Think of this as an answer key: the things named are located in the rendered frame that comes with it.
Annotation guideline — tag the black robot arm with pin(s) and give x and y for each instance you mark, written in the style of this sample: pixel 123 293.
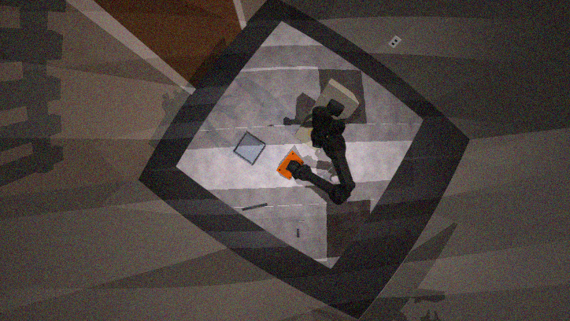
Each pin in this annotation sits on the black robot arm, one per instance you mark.
pixel 334 147

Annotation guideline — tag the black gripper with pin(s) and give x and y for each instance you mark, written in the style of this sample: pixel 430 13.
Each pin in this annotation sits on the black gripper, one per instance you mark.
pixel 335 107

